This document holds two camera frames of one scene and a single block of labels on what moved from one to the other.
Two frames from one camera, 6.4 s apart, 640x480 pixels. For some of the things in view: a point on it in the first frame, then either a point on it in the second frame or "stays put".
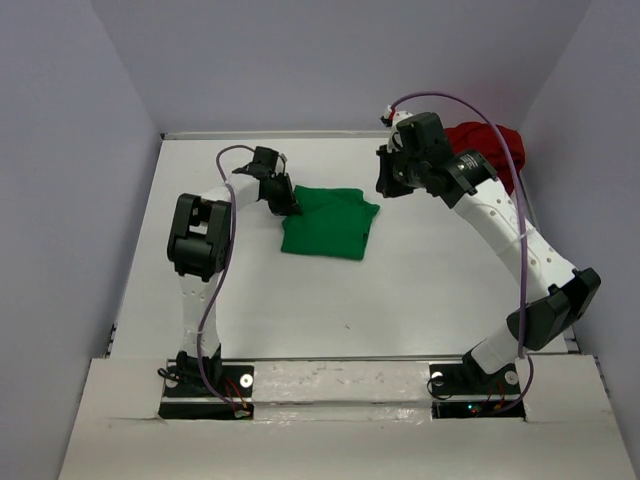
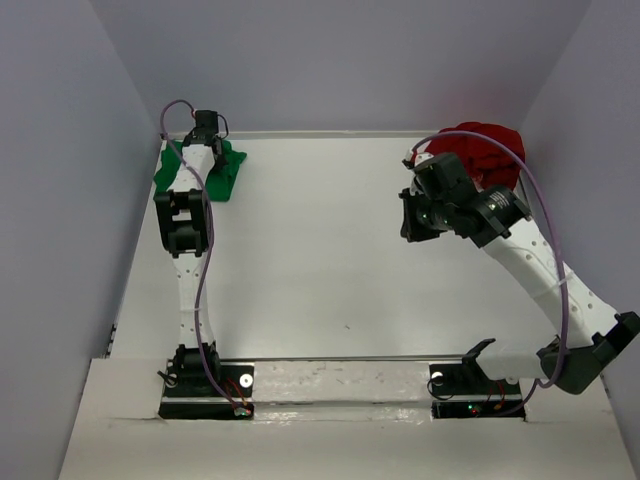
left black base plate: (233, 399) stays put
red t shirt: (480, 137) stays put
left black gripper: (287, 206) to (218, 162)
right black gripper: (387, 184) to (411, 228)
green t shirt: (335, 222) to (220, 181)
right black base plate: (470, 379) stays put
